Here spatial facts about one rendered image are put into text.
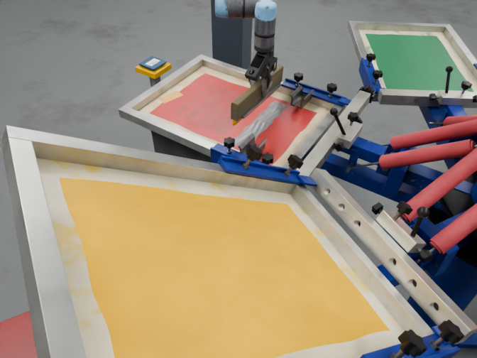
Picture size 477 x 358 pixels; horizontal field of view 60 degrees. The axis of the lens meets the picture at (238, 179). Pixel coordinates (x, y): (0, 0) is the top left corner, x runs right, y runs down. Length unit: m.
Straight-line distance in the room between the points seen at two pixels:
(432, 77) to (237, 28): 1.03
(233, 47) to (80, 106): 1.75
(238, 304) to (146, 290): 0.17
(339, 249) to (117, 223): 0.59
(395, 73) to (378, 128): 1.31
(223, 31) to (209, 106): 0.66
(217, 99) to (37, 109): 2.22
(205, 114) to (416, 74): 1.08
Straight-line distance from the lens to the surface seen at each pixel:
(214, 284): 0.74
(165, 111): 1.85
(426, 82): 2.25
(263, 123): 1.76
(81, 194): 0.78
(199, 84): 2.02
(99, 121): 3.55
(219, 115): 1.81
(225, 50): 2.46
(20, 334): 1.10
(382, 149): 1.59
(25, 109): 3.90
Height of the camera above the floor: 2.00
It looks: 44 degrees down
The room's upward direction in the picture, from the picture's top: 1 degrees clockwise
